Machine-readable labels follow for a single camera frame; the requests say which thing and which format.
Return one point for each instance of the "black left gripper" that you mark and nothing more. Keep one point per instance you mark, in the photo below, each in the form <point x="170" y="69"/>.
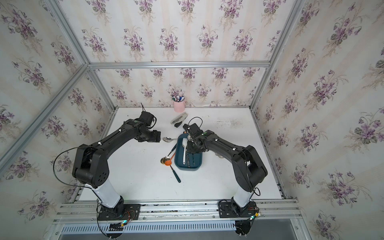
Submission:
<point x="157" y="137"/>

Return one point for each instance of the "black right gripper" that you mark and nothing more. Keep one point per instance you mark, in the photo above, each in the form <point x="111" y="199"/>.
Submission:
<point x="189" y="149"/>

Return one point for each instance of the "white plastic spoon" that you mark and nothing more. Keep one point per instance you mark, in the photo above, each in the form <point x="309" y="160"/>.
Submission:
<point x="185" y="144"/>

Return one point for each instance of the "steel spoon pink handle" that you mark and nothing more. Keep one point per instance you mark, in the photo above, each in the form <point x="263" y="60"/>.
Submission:
<point x="168" y="140"/>

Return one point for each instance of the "steel spoon marbled handle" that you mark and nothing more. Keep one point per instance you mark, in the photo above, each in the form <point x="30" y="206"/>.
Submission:
<point x="190" y="158"/>

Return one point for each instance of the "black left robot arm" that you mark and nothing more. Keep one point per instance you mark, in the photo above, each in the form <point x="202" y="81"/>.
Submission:
<point x="91" y="166"/>

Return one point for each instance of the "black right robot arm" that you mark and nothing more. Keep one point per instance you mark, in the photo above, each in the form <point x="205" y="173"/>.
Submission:
<point x="248" y="167"/>

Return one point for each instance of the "teal plastic storage box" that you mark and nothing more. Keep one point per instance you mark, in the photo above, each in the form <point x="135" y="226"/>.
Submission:
<point x="198" y="158"/>

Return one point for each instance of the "orange plastic spoon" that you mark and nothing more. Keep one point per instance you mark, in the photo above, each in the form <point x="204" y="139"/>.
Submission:
<point x="169" y="160"/>

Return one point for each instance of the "pink pen cup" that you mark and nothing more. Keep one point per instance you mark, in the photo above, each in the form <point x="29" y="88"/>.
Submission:
<point x="179" y="104"/>

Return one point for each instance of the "pens in cup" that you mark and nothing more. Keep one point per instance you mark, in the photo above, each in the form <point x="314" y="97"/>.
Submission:
<point x="177" y="97"/>

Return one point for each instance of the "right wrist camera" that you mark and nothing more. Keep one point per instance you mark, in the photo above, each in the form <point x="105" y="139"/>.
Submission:
<point x="192" y="128"/>

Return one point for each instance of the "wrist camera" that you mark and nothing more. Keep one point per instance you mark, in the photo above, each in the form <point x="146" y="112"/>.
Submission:
<point x="148" y="119"/>
<point x="192" y="128"/>

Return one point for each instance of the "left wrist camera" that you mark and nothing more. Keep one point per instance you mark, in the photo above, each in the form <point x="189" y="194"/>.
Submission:
<point x="148" y="119"/>

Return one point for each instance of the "gold spoon green handle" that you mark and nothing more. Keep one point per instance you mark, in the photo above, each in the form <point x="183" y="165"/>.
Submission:
<point x="175" y="174"/>
<point x="164" y="158"/>

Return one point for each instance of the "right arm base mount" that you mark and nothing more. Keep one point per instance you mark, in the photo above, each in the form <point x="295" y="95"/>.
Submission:
<point x="229" y="209"/>

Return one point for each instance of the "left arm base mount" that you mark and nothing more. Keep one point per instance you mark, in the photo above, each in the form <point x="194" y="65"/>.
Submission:
<point x="123" y="212"/>

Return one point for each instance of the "white slotted cable duct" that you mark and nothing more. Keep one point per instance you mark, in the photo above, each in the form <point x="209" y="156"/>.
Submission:
<point x="149" y="227"/>

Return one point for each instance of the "aluminium rail frame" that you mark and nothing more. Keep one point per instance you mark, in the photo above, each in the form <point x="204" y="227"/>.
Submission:
<point x="86" y="212"/>

